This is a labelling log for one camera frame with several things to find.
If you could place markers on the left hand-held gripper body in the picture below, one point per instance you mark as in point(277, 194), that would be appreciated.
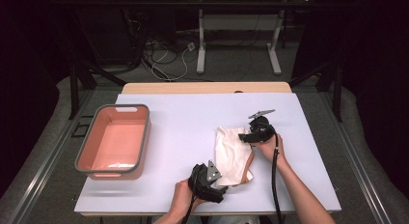
point(204, 185)

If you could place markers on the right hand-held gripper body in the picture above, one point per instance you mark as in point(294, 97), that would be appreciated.
point(262, 129)

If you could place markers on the cream baby bodysuit brown trim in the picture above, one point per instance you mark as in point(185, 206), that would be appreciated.
point(231, 156)

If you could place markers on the pink basket with grey rim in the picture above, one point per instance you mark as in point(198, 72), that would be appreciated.
point(119, 140)

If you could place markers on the person's right hand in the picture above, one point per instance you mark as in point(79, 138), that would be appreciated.
point(268, 151)

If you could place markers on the person's left hand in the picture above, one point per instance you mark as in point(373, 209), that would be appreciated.
point(183, 200)

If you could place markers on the light wooden table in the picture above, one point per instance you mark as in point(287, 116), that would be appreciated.
point(205, 88)

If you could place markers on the black metal stand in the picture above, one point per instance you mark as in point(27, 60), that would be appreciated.
point(74, 89)
point(337, 95)

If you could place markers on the white power adapter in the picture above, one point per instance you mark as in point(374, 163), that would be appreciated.
point(190, 46)

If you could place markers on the white-legged wooden desk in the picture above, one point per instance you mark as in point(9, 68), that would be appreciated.
point(238, 22)

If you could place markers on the aluminium floor rail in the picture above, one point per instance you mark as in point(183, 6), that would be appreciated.
point(357, 159)
point(48, 166)

